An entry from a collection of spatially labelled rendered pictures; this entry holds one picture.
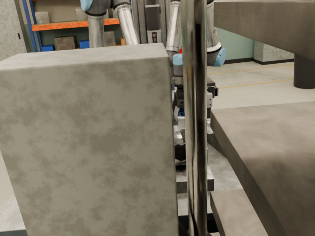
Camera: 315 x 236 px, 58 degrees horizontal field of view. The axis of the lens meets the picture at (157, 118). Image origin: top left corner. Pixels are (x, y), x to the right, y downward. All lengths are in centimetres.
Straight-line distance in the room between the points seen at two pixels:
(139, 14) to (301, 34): 171
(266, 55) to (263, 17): 675
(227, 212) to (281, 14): 55
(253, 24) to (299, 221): 26
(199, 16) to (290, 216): 45
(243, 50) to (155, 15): 566
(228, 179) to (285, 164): 82
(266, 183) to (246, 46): 704
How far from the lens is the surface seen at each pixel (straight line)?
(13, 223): 128
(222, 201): 81
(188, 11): 68
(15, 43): 661
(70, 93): 47
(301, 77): 537
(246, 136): 59
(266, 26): 38
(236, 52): 736
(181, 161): 129
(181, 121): 155
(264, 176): 47
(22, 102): 50
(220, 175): 133
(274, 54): 723
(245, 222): 76
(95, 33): 167
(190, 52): 69
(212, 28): 172
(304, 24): 30
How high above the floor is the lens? 155
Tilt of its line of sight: 22 degrees down
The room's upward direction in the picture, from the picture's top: 4 degrees counter-clockwise
